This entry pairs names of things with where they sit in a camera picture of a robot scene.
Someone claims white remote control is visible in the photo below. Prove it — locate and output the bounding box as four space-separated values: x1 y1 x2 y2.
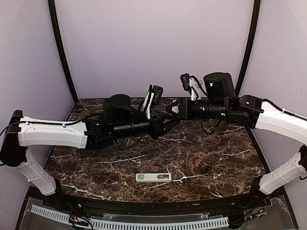
135 173 172 183

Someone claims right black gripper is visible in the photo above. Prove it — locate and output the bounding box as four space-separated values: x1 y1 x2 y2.
165 96 229 120

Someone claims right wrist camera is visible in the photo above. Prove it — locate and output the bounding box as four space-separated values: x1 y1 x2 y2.
180 73 204 101

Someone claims black front rail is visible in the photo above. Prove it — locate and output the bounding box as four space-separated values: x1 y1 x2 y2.
45 194 265 217

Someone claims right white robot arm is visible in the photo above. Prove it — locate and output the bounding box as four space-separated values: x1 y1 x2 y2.
165 72 307 208

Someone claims white battery cover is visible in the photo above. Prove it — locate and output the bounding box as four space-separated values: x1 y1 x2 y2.
172 105 179 114

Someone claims right black frame post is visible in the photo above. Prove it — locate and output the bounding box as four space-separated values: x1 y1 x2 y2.
235 0 261 97

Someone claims black frame post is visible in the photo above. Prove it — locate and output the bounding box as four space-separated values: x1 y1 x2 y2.
235 0 261 97
47 0 79 103

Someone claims left black frame post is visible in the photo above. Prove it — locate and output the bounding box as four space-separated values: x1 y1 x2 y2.
47 0 79 103

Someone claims white slotted cable duct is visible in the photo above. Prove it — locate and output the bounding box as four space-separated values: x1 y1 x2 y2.
31 205 229 230

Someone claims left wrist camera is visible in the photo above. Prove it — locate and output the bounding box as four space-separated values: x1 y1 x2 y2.
141 85 163 119

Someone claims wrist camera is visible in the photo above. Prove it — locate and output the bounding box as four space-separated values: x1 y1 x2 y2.
141 85 163 119
180 73 204 101

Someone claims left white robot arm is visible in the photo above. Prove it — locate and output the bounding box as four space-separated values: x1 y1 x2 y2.
0 94 179 209

